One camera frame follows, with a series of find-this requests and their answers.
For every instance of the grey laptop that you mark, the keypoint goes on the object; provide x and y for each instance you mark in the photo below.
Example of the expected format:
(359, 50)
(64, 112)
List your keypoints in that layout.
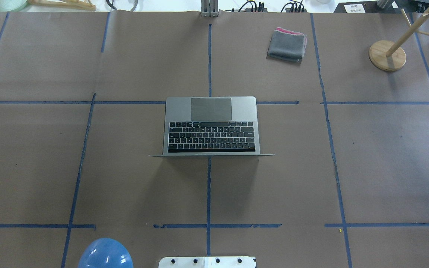
(211, 126)

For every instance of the grey pink folded cloth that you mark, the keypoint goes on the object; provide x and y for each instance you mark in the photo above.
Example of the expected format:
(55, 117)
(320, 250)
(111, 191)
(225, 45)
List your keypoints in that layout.
(287, 45)

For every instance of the black power strip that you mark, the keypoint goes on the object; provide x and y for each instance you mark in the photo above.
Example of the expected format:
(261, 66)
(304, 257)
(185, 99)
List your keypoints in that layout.
(250, 6)

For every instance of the blue desk lamp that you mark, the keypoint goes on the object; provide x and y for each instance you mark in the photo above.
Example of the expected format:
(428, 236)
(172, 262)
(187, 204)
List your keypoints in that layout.
(105, 253)

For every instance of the wooden dish rack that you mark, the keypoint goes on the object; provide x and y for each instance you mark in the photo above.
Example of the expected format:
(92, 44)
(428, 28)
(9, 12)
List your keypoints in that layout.
(68, 4)

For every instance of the wooden mug tree stand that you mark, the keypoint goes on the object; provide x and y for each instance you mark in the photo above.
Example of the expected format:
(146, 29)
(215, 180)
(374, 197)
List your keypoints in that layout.
(388, 55)

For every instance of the black box with label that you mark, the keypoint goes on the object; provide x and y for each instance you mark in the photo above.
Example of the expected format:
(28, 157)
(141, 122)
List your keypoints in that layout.
(357, 7)

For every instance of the green glass plate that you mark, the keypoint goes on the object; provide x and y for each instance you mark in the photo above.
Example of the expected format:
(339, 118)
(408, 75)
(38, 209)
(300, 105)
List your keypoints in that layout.
(12, 5)

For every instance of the aluminium frame post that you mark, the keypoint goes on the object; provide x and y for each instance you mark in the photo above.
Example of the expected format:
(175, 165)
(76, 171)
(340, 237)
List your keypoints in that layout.
(209, 8)

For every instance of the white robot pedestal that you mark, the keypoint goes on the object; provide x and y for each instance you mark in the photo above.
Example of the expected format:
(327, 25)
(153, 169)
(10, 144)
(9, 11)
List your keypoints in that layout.
(208, 262)

